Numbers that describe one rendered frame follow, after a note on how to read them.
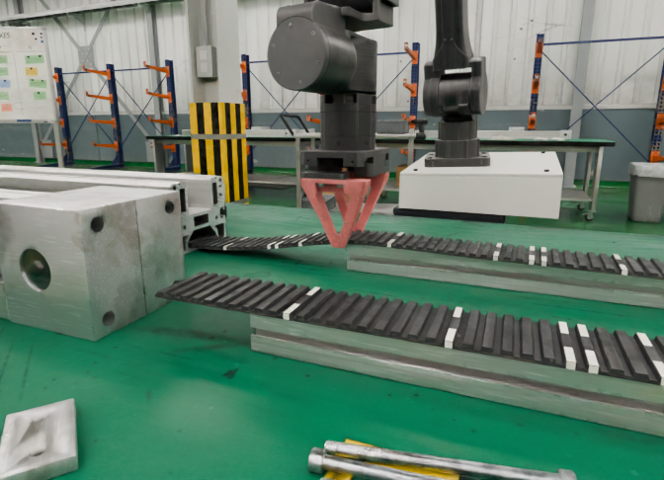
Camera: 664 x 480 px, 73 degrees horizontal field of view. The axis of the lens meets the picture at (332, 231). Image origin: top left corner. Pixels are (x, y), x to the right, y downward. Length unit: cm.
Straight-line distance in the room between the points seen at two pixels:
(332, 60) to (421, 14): 792
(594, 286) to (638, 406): 19
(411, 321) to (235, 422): 12
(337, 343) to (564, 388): 13
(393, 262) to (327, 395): 23
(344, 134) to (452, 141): 45
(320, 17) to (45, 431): 33
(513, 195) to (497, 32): 731
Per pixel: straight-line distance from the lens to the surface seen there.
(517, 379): 28
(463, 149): 88
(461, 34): 85
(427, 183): 83
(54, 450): 26
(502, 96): 795
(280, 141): 575
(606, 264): 45
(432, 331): 27
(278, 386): 28
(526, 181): 81
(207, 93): 396
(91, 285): 36
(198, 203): 61
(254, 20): 951
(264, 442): 24
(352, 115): 45
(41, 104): 609
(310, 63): 39
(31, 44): 615
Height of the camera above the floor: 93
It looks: 13 degrees down
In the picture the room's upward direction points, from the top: straight up
